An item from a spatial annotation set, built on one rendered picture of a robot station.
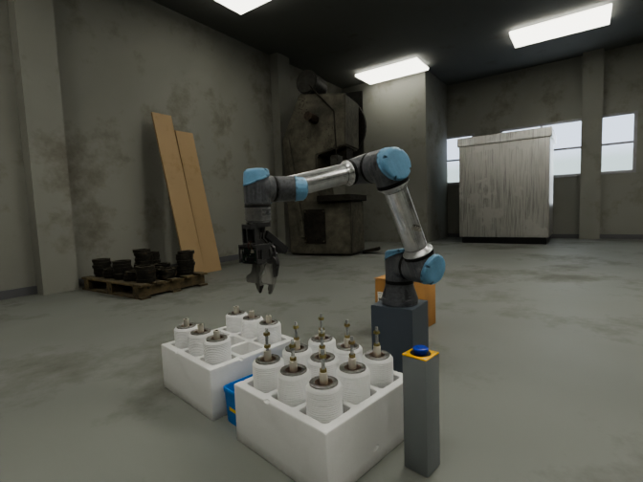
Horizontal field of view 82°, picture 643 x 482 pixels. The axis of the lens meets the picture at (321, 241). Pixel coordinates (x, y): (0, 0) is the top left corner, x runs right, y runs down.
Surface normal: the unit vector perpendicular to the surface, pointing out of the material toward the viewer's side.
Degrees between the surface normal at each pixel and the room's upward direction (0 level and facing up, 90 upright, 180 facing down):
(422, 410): 90
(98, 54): 90
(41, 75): 90
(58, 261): 90
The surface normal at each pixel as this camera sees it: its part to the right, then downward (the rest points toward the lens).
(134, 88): 0.82, 0.02
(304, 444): -0.70, 0.08
